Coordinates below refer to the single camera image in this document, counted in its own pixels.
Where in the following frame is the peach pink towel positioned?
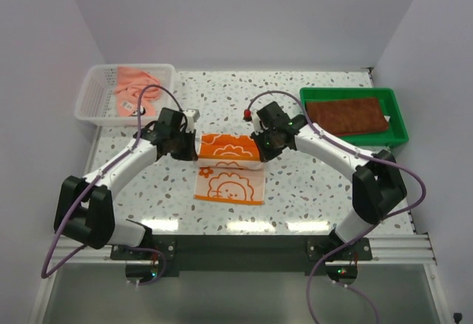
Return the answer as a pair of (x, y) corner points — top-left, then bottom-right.
(114, 66), (160, 118)

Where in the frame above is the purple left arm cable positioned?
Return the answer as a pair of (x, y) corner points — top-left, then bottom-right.
(40, 84), (186, 286)

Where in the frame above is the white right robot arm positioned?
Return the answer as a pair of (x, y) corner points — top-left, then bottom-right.
(244, 102), (406, 260)

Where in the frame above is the aluminium rail frame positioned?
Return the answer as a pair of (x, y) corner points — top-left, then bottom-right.
(27, 205), (448, 324)

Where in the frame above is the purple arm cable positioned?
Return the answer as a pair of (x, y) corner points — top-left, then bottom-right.
(243, 90), (428, 324)
(40, 84), (186, 286)

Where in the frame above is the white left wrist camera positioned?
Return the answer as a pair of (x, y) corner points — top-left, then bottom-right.
(183, 109), (200, 133)

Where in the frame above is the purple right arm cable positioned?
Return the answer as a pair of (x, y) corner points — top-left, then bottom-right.
(243, 90), (428, 324)

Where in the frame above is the green plastic tray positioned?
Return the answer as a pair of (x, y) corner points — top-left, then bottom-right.
(300, 87), (409, 147)

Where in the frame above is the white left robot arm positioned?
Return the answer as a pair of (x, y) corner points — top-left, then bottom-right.
(53, 107), (200, 260)

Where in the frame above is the brown towel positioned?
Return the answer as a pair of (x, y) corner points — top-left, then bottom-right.
(305, 98), (389, 137)

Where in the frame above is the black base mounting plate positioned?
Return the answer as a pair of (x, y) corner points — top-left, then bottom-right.
(110, 234), (372, 280)

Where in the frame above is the orange patterned cream towel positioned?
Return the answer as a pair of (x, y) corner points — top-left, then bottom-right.
(194, 133), (265, 206)

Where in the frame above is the white plastic laundry basket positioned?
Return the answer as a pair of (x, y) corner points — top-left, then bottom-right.
(75, 64), (176, 126)

